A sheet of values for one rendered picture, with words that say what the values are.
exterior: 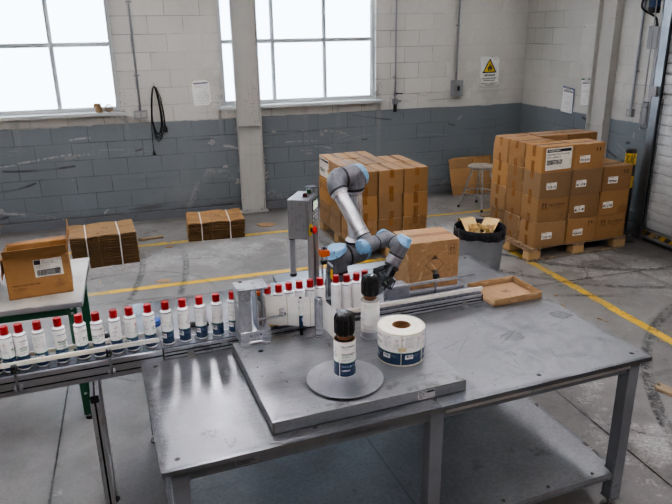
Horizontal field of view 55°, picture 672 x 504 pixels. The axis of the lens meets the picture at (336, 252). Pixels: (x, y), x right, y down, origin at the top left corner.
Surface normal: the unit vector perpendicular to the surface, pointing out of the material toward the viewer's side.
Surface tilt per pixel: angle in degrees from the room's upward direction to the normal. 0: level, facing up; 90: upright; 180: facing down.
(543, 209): 90
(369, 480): 1
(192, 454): 0
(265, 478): 0
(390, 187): 91
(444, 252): 90
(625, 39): 90
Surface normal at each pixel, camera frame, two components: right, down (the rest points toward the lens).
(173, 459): -0.01, -0.95
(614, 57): 0.29, 0.31
